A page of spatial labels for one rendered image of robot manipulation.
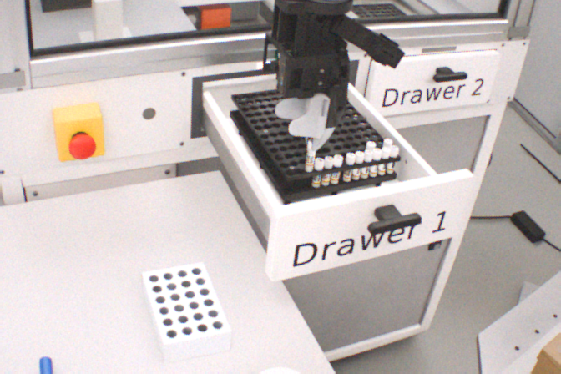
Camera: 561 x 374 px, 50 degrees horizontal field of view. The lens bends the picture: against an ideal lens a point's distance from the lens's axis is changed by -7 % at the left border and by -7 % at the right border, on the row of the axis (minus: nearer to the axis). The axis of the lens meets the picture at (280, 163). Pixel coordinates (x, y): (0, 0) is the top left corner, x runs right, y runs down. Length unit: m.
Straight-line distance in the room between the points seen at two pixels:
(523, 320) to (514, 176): 1.78
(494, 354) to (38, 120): 0.73
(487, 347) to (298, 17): 0.49
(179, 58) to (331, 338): 0.90
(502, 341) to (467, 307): 1.13
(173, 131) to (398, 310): 0.88
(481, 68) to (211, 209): 0.59
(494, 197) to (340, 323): 1.10
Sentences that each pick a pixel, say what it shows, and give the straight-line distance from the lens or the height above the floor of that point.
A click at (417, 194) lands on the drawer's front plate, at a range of 0.84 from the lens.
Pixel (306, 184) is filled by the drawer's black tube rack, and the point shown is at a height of 0.87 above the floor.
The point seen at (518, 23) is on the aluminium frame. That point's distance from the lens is 1.31.
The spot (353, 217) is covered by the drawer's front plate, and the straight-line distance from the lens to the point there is 0.80.
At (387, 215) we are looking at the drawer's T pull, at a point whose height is 0.91.
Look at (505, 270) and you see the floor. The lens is 2.22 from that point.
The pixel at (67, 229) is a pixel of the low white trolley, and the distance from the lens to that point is 0.98.
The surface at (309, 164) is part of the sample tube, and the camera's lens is 0.86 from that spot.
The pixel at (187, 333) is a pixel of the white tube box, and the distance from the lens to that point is 0.80.
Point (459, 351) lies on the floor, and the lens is 1.91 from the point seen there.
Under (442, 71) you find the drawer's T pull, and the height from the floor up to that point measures 0.91.
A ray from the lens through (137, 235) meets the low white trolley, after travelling 0.96.
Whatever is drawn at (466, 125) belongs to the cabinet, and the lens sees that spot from 1.38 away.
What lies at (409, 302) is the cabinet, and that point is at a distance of 1.70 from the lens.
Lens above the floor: 1.40
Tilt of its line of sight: 35 degrees down
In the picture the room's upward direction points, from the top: 7 degrees clockwise
